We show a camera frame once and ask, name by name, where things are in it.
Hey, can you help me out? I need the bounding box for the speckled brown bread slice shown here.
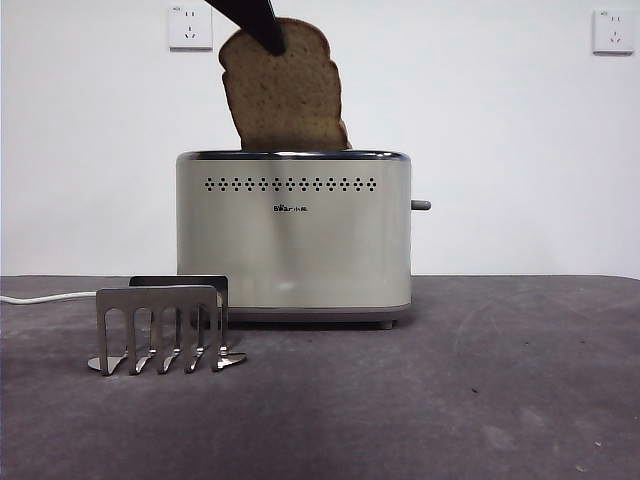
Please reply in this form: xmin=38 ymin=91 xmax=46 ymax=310
xmin=218 ymin=17 xmax=353 ymax=151

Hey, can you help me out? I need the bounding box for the cream toaster with chrome top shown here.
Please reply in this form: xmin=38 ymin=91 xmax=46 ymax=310
xmin=174 ymin=148 xmax=414 ymax=330

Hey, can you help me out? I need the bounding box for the silver metal toast rack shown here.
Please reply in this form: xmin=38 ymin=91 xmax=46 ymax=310
xmin=87 ymin=274 xmax=249 ymax=376

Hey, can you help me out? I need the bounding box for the white wall socket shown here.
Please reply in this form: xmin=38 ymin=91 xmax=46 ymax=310
xmin=168 ymin=5 xmax=215 ymax=52
xmin=592 ymin=8 xmax=640 ymax=56

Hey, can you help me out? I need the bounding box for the white power cable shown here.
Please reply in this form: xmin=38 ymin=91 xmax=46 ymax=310
xmin=0 ymin=291 xmax=99 ymax=305

